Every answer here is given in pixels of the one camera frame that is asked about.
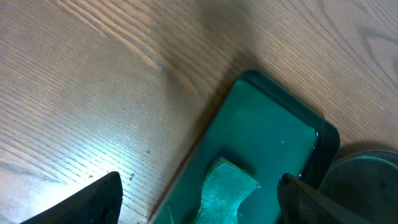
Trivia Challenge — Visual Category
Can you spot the black round serving tray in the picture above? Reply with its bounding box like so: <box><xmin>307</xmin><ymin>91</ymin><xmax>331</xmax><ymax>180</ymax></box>
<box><xmin>318</xmin><ymin>150</ymin><xmax>397</xmax><ymax>223</ymax></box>

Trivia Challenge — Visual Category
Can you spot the green scouring sponge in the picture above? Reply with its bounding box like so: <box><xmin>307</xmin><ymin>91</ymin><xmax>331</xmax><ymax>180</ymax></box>
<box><xmin>193</xmin><ymin>159</ymin><xmax>260</xmax><ymax>224</ymax></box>

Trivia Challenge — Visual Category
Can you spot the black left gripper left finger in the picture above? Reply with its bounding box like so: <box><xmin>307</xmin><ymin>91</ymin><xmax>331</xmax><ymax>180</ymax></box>
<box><xmin>21</xmin><ymin>171</ymin><xmax>123</xmax><ymax>224</ymax></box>

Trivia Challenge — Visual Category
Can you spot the black rectangular water tray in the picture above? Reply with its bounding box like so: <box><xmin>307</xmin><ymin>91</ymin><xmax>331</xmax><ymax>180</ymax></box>
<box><xmin>151</xmin><ymin>70</ymin><xmax>340</xmax><ymax>223</ymax></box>

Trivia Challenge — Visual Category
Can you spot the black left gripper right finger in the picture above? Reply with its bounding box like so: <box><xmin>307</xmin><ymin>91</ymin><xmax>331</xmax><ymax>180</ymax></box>
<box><xmin>277</xmin><ymin>173</ymin><xmax>368</xmax><ymax>224</ymax></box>

